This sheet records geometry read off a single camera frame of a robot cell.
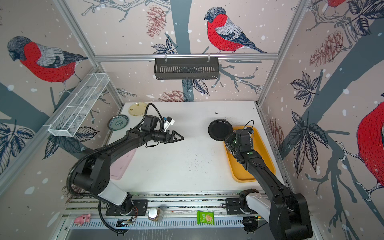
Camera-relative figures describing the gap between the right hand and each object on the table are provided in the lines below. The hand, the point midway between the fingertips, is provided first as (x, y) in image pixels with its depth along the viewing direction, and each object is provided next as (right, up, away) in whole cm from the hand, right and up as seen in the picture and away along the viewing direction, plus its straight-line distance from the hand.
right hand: (226, 135), depth 85 cm
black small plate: (-4, +3, +3) cm, 5 cm away
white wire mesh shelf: (-80, +7, -15) cm, 82 cm away
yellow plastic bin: (+8, -21, -1) cm, 23 cm away
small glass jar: (-36, -32, -21) cm, 52 cm away
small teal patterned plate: (-77, +6, +25) cm, 82 cm away
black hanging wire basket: (-25, +46, +22) cm, 57 cm away
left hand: (-27, -2, -4) cm, 28 cm away
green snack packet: (-13, -37, -15) cm, 42 cm away
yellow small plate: (-66, +17, +34) cm, 76 cm away
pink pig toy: (-72, -38, -16) cm, 83 cm away
